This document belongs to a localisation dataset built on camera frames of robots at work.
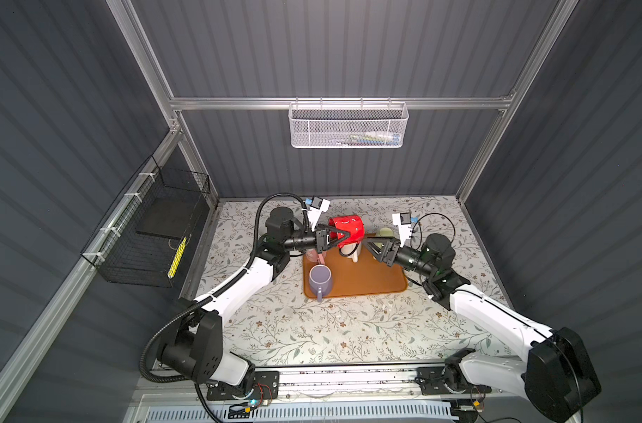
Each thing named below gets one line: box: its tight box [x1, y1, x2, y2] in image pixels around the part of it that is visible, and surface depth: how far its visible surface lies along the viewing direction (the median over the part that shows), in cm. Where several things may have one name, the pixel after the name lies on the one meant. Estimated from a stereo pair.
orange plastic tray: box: [302, 241, 408, 299], surface depth 96 cm
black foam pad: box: [135, 197, 201, 239], surface depth 78 cm
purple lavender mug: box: [308, 263, 333, 303], surface depth 88 cm
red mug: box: [328, 215, 366, 248], surface depth 74 cm
